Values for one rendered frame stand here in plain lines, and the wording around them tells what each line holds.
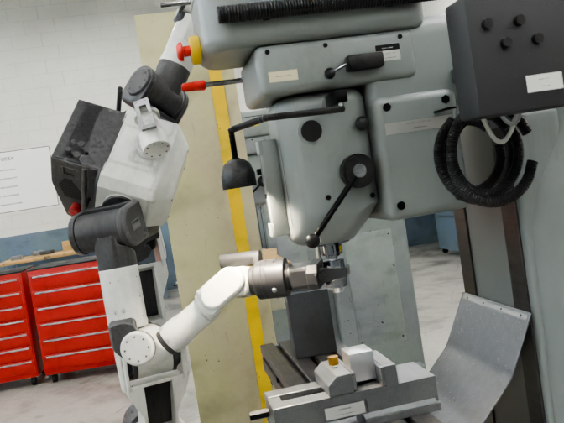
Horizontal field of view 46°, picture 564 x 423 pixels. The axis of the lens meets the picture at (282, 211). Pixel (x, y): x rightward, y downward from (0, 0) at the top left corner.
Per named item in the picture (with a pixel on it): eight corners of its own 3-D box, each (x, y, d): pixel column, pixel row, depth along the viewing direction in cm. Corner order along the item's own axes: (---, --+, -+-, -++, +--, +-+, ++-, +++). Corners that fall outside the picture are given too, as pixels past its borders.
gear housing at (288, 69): (261, 96, 132) (253, 45, 132) (245, 111, 156) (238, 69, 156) (420, 75, 138) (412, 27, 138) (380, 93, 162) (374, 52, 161)
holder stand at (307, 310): (295, 358, 191) (285, 290, 190) (290, 341, 213) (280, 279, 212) (337, 352, 192) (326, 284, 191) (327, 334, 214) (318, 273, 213)
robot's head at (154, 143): (141, 165, 160) (144, 143, 153) (131, 132, 164) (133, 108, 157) (168, 161, 162) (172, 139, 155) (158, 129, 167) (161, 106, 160)
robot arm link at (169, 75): (145, 53, 180) (126, 98, 178) (166, 53, 175) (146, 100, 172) (175, 75, 189) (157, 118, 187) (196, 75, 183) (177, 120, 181)
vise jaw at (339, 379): (329, 397, 134) (326, 378, 134) (315, 380, 146) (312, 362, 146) (357, 391, 135) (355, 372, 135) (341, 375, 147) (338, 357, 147)
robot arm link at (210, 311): (248, 283, 147) (202, 321, 147) (258, 285, 155) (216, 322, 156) (231, 260, 148) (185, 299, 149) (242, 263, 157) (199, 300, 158)
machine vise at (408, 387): (279, 446, 131) (269, 392, 130) (266, 421, 145) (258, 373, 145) (443, 409, 137) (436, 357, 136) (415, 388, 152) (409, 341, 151)
